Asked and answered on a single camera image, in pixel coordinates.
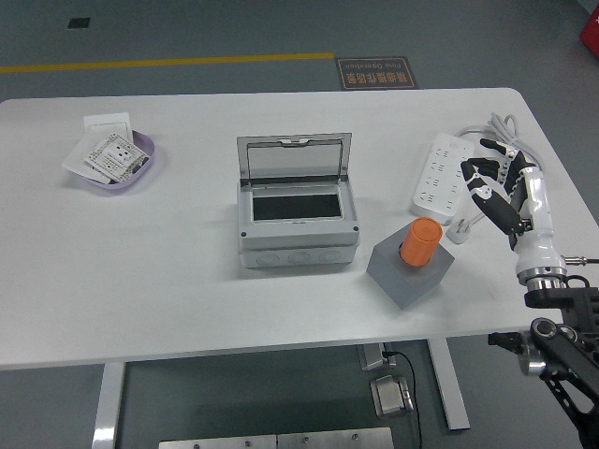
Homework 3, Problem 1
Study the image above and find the orange cylinder object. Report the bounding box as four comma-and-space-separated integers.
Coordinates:
399, 217, 444, 270

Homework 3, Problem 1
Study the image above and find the grey under-table control box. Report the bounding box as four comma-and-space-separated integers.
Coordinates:
358, 343, 398, 372

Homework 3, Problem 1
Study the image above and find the white wall switch plate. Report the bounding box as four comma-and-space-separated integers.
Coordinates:
83, 111, 134, 141

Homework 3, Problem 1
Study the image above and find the silver metal box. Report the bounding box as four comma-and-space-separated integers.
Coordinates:
370, 373, 416, 417

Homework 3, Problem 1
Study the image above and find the plain white flat panel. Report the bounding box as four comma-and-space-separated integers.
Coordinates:
62, 135, 111, 184

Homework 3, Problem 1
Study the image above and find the white power strip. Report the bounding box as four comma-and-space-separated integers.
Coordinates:
410, 132, 476, 225

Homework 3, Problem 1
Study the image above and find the grey cube holder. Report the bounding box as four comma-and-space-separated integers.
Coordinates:
366, 228, 456, 311

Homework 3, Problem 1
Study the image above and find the grey metal plate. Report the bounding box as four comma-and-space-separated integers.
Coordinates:
158, 434, 278, 449
277, 427, 394, 449

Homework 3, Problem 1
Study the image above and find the yellow floor tape line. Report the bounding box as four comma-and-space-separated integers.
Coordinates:
0, 51, 335, 75

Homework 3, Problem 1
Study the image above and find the black orange floor sign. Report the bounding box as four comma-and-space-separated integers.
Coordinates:
334, 56, 417, 91

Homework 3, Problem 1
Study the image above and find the white socket panel printed wrap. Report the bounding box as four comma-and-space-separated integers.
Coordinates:
83, 133, 152, 184

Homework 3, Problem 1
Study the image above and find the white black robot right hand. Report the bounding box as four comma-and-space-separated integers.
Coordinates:
460, 138, 567, 277

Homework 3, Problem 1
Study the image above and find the red object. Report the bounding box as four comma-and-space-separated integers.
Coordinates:
578, 8, 599, 51

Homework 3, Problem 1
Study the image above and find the grey junction box with lid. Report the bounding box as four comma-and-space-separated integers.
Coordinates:
236, 132, 360, 268

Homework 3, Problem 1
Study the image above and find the white table leg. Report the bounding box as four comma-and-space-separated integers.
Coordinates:
426, 337, 471, 431
92, 360, 126, 449

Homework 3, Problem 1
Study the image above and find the black cable under table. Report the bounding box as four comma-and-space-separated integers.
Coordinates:
383, 350, 422, 449

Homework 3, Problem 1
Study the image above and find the purple plastic tray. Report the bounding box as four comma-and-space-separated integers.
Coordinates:
69, 129, 156, 192

